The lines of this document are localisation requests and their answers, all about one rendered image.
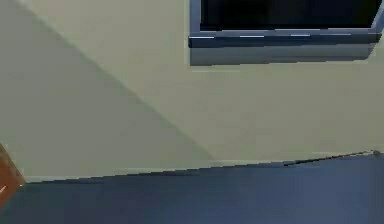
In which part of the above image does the brown wooden furniture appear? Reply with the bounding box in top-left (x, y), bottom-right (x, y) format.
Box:
top-left (0, 143), bottom-right (26, 209)

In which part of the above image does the grey framed window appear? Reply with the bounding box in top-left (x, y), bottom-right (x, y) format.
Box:
top-left (188, 0), bottom-right (384, 67)

